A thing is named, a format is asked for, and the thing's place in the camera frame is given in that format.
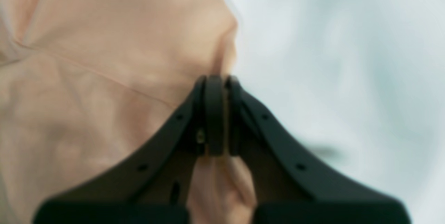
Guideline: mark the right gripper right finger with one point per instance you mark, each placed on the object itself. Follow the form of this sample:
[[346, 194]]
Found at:
[[292, 185]]

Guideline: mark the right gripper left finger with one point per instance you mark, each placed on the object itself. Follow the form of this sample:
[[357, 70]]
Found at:
[[151, 185]]

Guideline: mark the peach T-shirt with emoji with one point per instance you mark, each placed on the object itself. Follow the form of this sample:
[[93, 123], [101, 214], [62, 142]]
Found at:
[[84, 83]]

